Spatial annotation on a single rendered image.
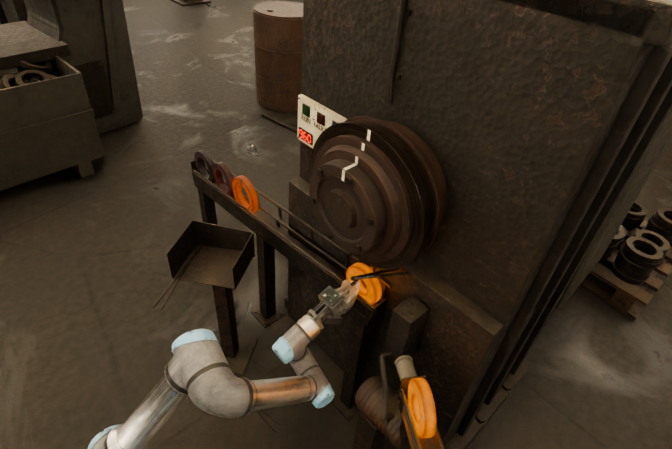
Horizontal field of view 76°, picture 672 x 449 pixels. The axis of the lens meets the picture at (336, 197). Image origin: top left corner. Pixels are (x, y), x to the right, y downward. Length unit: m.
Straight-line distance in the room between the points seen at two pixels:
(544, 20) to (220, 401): 1.13
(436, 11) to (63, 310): 2.26
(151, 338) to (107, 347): 0.20
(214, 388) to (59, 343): 1.45
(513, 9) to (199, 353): 1.10
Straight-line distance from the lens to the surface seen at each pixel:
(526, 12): 1.05
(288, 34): 3.99
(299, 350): 1.45
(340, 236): 1.31
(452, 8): 1.14
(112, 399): 2.28
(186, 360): 1.25
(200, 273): 1.80
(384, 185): 1.15
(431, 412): 1.31
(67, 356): 2.49
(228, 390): 1.20
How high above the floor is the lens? 1.89
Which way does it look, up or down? 37 degrees down
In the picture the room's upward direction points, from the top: 5 degrees clockwise
